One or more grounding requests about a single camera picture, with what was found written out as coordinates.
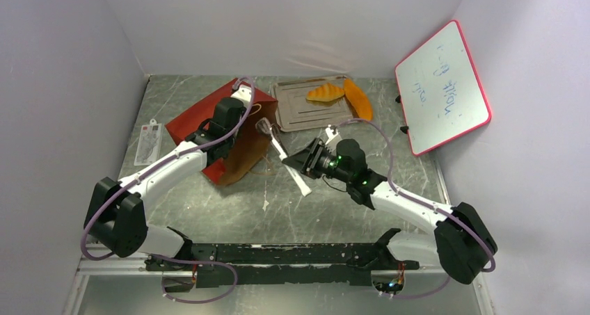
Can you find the metal tongs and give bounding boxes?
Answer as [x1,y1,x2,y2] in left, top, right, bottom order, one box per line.
[256,117,313,197]

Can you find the red brown paper bag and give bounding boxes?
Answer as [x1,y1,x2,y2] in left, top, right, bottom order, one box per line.
[165,79,278,186]

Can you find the orange fake bread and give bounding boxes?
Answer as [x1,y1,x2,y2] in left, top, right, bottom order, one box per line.
[343,79,374,121]

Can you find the metal baking tray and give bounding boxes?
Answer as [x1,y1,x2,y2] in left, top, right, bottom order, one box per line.
[269,74,355,132]

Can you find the yellow fake bread slice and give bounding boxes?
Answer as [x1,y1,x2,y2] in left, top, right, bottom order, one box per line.
[306,83,345,103]

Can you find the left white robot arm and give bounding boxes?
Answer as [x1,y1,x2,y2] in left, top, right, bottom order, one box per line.
[81,93,254,270]

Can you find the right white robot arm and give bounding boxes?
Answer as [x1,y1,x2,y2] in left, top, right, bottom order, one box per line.
[282,138,497,284]

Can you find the clear plastic package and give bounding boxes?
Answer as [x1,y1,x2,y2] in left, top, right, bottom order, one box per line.
[134,119,162,166]

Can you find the red framed whiteboard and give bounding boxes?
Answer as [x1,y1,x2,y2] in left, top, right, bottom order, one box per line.
[394,19,492,156]

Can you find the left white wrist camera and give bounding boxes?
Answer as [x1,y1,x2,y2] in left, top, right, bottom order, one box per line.
[230,85,252,106]

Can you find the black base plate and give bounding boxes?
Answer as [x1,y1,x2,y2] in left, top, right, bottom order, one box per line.
[145,243,419,288]

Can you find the aluminium rail frame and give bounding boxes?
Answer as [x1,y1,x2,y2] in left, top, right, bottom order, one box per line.
[62,165,496,315]

